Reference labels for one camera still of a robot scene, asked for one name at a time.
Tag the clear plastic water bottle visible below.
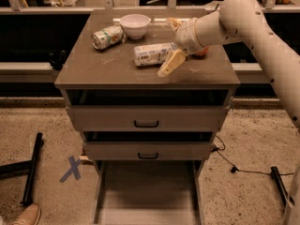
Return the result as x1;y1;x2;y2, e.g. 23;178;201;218
133;42;177;67

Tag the grey drawer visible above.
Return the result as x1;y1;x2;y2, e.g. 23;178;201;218
64;89;232;132
83;132;213;160
91;160;204;225

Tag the black clamp knob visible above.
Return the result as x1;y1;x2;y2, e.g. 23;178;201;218
49;51;67;70

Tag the orange fruit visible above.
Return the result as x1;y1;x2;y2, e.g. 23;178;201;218
193;46;209;56

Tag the black floor cable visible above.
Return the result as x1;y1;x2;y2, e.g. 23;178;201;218
212;135;295;177

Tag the grey drawer cabinet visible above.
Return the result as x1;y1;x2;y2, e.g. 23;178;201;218
54;8;241;225

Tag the black stand leg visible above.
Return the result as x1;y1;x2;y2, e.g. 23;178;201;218
0;132;44;206
271;166;288;205

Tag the green white soda can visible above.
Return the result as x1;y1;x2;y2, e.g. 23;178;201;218
91;25;126;51

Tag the tan shoe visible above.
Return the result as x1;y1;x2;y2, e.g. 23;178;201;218
11;203;41;225

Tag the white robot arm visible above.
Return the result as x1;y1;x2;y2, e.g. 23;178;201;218
158;0;300;225

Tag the black stand leg right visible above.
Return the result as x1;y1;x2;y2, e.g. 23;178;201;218
271;166;288;205

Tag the middle grey drawer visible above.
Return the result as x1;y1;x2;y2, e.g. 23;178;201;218
83;132;213;160

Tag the black stand leg left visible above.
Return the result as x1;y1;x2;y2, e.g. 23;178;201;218
0;132;44;206

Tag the white ceramic bowl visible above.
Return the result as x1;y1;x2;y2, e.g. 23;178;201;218
120;14;151;39

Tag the blue tape cross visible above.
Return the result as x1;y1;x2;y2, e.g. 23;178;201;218
59;157;81;183

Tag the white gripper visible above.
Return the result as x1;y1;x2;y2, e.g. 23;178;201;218
157;18;203;77

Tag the bottom grey drawer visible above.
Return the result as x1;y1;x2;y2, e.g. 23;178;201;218
91;160;204;225

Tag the top grey drawer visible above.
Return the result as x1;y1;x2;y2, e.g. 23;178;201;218
64;89;232;132

